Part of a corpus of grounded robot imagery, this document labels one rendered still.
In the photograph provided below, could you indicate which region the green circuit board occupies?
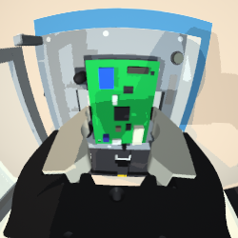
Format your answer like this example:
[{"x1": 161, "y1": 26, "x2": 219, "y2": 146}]
[{"x1": 86, "y1": 60, "x2": 160, "y2": 145}]

